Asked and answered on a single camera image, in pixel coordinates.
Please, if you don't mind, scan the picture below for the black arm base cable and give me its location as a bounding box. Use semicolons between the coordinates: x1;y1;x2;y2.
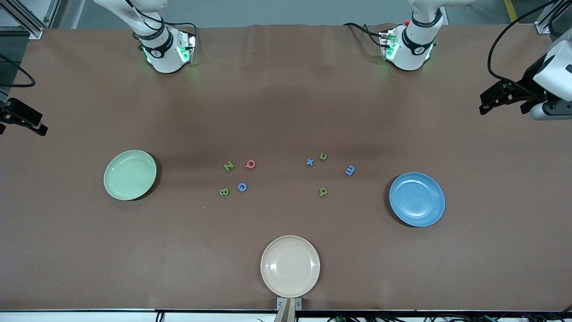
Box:
343;22;389;47
169;21;198;49

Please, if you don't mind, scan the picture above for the light green plate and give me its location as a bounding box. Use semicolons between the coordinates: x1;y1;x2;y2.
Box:
104;150;158;201

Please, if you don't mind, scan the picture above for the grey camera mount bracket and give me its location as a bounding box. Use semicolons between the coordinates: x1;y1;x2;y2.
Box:
277;297;302;322

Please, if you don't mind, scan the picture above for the black left arm base cable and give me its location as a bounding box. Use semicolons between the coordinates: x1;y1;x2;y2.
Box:
343;22;389;47

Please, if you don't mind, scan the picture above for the aluminium frame profile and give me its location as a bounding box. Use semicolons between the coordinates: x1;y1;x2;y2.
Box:
0;0;61;40
534;0;566;34

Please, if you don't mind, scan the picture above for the black right arm base cable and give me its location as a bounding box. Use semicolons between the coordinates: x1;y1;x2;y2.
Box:
169;21;198;49

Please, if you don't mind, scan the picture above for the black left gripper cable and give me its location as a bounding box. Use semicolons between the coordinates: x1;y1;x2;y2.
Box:
487;0;559;97

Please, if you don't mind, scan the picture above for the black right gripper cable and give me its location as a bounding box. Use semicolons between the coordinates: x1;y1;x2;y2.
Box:
0;54;36;88

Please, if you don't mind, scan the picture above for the beige plate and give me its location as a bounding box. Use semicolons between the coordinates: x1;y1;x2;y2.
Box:
261;235;320;298

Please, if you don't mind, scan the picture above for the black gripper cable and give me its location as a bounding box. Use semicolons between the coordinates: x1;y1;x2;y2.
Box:
487;0;559;97
0;54;36;88

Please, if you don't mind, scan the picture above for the blue plate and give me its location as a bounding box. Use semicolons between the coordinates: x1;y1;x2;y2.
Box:
389;172;446;227

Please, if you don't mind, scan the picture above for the brown table cover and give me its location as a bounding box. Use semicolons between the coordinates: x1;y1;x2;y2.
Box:
0;23;572;311

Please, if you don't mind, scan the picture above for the white table edge rail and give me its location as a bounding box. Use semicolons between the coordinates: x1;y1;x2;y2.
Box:
0;309;572;322

